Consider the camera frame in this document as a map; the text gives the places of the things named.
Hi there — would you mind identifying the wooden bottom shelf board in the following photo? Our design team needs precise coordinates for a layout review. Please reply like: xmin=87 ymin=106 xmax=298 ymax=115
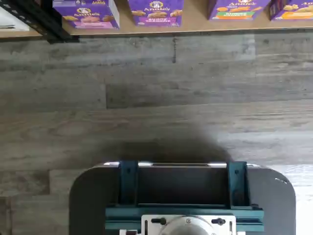
xmin=0 ymin=0 xmax=313 ymax=39

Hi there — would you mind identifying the purple box with pink patch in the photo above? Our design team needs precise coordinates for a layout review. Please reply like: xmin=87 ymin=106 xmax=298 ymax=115
xmin=52 ymin=4 xmax=120 ymax=30
xmin=52 ymin=0 xmax=116 ymax=8

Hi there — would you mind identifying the purple box with green patch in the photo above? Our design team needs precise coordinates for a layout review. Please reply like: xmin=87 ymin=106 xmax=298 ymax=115
xmin=207 ymin=0 xmax=272 ymax=21

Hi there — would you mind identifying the white snack box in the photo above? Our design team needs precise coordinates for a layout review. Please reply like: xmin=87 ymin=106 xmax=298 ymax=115
xmin=0 ymin=5 xmax=31 ymax=32

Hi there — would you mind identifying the purple box with orange patch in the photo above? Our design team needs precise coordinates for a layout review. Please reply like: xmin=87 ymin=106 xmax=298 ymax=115
xmin=268 ymin=0 xmax=313 ymax=22

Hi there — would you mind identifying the teal aluminium base frame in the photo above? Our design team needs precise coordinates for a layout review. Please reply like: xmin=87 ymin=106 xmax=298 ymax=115
xmin=105 ymin=160 xmax=265 ymax=235

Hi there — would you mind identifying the black metal shelf frame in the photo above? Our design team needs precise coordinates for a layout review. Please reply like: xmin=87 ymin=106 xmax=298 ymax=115
xmin=0 ymin=0 xmax=80 ymax=45

